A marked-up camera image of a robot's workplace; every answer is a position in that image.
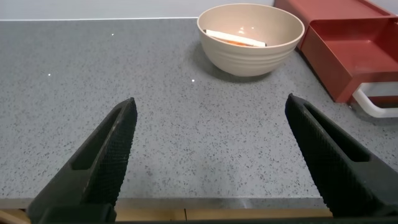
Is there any white marker pen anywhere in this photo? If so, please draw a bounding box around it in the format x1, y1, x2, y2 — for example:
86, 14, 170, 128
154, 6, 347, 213
203, 29, 267, 48

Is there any wooden table frame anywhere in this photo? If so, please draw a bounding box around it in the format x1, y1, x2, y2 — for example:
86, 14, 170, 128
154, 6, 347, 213
0, 207, 333, 223

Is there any beige ribbed bowl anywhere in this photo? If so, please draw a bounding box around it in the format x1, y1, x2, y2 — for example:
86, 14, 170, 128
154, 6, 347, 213
197, 3, 305, 78

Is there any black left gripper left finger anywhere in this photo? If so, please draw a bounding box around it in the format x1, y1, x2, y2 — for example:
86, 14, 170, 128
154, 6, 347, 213
26, 97, 138, 224

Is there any red drawer with white handle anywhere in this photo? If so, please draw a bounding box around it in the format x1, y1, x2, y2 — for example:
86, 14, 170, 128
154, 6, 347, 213
300, 17, 398, 119

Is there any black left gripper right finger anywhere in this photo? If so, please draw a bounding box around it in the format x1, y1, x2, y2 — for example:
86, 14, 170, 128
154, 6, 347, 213
285, 93, 398, 218

